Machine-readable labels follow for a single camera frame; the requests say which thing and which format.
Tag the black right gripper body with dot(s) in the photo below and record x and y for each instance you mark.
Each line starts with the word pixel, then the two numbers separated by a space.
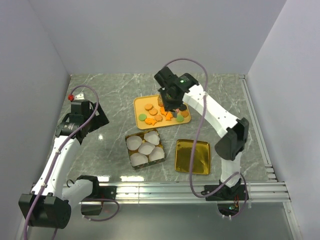
pixel 169 104

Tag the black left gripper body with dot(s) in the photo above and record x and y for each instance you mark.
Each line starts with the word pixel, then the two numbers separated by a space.
pixel 99 120

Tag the orange leaf cookie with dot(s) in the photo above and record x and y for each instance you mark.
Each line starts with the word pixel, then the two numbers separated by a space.
pixel 158 118

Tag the round biscuit cookie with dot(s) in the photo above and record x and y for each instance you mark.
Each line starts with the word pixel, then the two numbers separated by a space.
pixel 148 107
pixel 153 111

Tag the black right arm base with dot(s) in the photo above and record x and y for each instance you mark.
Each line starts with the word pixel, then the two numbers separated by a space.
pixel 234 193

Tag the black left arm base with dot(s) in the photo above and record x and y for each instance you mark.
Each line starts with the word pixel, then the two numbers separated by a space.
pixel 107 192

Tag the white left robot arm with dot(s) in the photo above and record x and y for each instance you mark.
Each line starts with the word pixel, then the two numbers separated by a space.
pixel 48 204

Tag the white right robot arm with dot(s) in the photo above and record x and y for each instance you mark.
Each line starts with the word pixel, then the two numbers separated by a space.
pixel 233 132

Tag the green sandwich cookie right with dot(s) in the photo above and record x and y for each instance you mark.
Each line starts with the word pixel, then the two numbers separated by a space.
pixel 180 118

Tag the green sandwich cookie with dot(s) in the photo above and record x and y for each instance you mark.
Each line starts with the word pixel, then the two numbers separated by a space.
pixel 142 117
pixel 180 118

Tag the black sandwich cookie lower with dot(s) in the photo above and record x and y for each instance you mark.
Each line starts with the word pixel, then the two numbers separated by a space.
pixel 183 108

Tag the swirl butter cookie right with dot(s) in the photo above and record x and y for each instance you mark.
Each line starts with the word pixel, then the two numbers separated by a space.
pixel 184 113

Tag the swirl butter cookie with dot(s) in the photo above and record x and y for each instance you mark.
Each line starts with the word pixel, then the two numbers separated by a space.
pixel 184 113
pixel 159 102

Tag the red emergency button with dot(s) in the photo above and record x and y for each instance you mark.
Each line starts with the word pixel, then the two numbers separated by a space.
pixel 71 97

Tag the swirl butter cookie top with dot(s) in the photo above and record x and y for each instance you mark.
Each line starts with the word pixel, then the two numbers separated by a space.
pixel 159 102

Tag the yellow plastic tray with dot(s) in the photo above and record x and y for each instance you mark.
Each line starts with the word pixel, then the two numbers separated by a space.
pixel 139 108

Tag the white paper cup back-right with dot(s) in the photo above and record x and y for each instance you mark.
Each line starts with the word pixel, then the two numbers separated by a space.
pixel 152 137

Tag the green sandwich cookie left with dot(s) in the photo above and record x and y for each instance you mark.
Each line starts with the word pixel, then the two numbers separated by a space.
pixel 142 117

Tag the white paper cup right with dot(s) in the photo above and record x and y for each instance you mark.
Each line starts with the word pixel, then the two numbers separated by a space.
pixel 157 154

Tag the white paper cup centre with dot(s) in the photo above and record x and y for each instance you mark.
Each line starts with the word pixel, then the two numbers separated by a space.
pixel 146 148

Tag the green christmas cookie tin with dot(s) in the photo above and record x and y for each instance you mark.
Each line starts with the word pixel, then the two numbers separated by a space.
pixel 141 135

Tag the white paper cup back-left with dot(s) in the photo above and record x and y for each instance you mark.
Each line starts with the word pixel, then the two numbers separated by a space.
pixel 133 142

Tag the white paper cup front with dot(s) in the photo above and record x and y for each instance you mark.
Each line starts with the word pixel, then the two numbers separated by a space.
pixel 137 159

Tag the aluminium mounting rail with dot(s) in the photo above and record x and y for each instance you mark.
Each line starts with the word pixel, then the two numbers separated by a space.
pixel 180 192

